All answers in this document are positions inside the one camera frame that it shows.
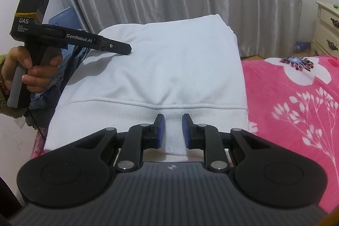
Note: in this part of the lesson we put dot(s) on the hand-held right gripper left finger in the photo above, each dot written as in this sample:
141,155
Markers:
161,132

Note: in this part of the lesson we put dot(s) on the blue jeans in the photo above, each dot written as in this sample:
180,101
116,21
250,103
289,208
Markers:
66,64

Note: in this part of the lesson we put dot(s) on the blue plastic lid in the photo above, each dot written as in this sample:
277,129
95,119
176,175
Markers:
66,18

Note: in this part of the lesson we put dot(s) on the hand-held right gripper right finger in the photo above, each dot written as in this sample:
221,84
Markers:
186,132

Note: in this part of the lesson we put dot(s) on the pink floral blanket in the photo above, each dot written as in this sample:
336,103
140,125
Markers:
296,114

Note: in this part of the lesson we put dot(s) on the person's left hand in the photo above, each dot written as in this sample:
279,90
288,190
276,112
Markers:
17,56

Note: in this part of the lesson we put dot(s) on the white sweatshirt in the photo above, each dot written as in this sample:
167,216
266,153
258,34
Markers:
172,69

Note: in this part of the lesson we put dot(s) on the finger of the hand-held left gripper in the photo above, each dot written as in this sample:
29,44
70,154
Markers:
116,46

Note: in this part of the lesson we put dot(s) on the cream nightstand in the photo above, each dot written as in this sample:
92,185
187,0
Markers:
327,27

